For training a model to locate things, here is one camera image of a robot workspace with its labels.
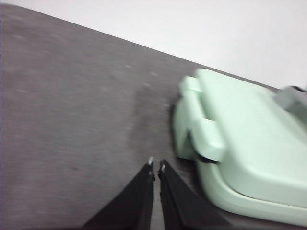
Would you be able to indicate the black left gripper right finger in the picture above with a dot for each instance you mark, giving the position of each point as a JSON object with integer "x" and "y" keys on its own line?
{"x": 182, "y": 206}

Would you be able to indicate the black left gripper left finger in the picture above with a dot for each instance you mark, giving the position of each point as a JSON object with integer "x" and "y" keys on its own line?
{"x": 134, "y": 201}

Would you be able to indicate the mint green breakfast machine base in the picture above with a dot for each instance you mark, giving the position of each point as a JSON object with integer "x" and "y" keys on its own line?
{"x": 216, "y": 194}

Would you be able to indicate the mint green griddle cover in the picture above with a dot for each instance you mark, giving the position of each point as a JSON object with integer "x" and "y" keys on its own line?
{"x": 251, "y": 134}

